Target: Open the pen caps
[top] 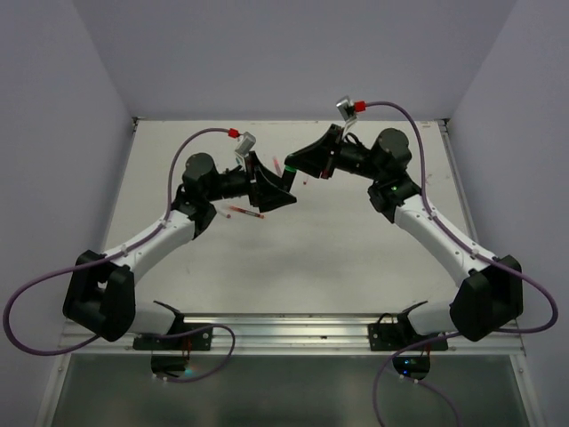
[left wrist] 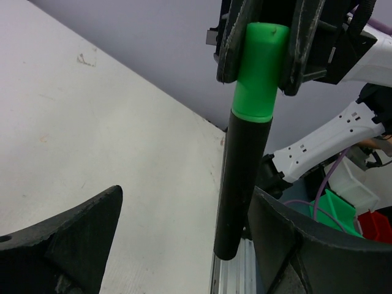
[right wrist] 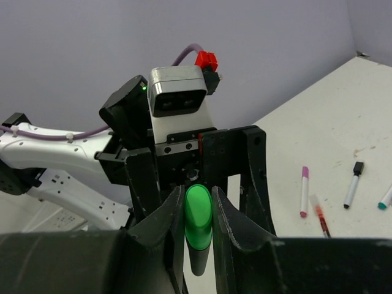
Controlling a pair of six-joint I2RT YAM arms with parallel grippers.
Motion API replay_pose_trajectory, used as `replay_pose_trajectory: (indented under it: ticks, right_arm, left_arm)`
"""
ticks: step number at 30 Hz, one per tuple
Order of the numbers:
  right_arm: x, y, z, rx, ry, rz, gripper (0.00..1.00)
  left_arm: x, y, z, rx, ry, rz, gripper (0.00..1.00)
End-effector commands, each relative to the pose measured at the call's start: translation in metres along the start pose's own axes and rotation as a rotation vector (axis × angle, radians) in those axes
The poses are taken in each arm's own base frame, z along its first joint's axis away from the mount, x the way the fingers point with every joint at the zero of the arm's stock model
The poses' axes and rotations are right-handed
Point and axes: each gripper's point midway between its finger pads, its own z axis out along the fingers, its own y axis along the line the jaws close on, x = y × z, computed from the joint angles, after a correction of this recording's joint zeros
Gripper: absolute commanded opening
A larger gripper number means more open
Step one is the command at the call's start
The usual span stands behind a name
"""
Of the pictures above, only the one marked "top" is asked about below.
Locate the right black base bracket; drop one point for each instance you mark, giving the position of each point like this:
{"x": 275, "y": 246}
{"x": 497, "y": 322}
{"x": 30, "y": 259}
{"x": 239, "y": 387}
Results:
{"x": 393, "y": 332}

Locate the pink clear pen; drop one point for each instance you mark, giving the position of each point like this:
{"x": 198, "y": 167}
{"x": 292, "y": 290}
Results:
{"x": 278, "y": 168}

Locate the orange clear pen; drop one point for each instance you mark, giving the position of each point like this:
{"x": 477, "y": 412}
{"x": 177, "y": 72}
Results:
{"x": 241, "y": 210}

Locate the pink white marker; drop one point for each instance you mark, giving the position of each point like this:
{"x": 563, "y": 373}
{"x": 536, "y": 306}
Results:
{"x": 223, "y": 212}

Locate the black base bracket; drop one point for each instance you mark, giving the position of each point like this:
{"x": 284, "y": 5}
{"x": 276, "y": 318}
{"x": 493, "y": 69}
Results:
{"x": 393, "y": 332}
{"x": 197, "y": 336}

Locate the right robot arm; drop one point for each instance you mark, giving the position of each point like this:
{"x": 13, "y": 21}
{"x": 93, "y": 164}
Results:
{"x": 489, "y": 291}

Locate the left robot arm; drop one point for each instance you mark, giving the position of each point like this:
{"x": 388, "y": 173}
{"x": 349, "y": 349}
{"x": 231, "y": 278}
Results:
{"x": 101, "y": 295}

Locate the left black base bracket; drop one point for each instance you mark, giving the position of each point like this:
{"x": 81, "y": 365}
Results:
{"x": 197, "y": 336}

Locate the green black highlighter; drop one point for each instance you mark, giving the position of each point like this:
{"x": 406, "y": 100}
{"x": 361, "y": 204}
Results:
{"x": 288, "y": 177}

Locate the aluminium mounting rail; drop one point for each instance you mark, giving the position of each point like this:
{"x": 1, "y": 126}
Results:
{"x": 289, "y": 335}

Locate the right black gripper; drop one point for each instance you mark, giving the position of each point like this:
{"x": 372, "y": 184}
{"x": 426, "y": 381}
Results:
{"x": 316, "y": 157}

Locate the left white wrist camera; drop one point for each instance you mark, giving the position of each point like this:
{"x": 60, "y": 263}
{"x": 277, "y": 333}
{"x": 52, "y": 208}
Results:
{"x": 246, "y": 142}

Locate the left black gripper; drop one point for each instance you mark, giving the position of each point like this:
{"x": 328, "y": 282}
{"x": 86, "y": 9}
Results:
{"x": 264, "y": 198}

